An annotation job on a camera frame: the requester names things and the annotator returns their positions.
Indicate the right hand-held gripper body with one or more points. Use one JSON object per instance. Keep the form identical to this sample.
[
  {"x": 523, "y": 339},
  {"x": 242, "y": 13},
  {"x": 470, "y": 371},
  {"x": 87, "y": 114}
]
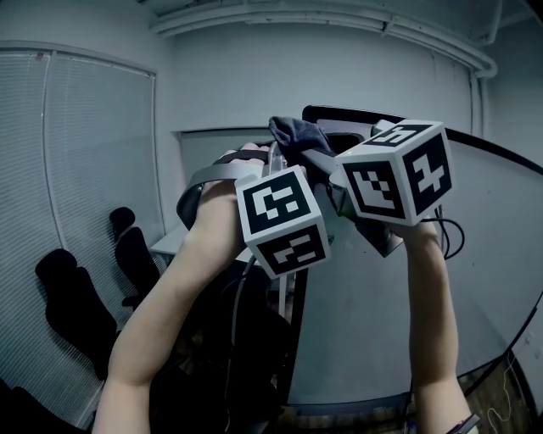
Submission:
[{"x": 382, "y": 186}]

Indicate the black office chair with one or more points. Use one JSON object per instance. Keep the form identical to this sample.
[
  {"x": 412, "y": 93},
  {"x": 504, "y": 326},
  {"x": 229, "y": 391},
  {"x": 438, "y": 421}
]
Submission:
[
  {"x": 72, "y": 305},
  {"x": 25, "y": 407},
  {"x": 212, "y": 381},
  {"x": 131, "y": 254}
]

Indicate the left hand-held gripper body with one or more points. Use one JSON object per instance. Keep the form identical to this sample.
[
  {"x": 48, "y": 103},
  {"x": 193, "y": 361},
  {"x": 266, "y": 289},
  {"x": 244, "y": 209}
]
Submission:
[{"x": 280, "y": 220}]

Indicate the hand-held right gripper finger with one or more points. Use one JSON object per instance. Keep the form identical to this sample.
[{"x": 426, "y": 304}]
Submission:
[
  {"x": 348, "y": 126},
  {"x": 322, "y": 163}
]

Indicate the white vertical pipe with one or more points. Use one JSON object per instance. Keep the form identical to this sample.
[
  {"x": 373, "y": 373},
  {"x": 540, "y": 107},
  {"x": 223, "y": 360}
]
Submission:
[{"x": 477, "y": 106}]

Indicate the person's left hand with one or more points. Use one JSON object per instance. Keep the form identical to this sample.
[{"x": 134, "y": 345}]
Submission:
[{"x": 246, "y": 146}]

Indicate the person's right forearm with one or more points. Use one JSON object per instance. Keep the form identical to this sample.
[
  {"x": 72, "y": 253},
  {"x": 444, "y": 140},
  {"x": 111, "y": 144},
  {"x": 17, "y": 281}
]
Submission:
[{"x": 428, "y": 318}]

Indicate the blue-grey cloth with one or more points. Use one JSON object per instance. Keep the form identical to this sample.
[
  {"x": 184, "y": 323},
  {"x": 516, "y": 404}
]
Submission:
[{"x": 297, "y": 131}]

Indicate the person's left forearm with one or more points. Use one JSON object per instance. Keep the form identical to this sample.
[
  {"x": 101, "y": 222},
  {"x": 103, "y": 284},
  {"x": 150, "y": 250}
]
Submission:
[{"x": 169, "y": 318}]

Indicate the white ceiling pipe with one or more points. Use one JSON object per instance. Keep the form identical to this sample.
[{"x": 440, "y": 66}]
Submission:
[{"x": 297, "y": 21}]

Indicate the large whiteboard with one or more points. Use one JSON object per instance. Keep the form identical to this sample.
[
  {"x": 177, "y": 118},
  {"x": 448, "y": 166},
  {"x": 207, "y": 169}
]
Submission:
[{"x": 300, "y": 339}]

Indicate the white desk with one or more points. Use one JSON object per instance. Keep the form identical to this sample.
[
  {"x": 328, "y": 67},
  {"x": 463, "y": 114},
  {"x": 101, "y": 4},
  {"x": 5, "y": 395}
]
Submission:
[{"x": 167, "y": 243}]

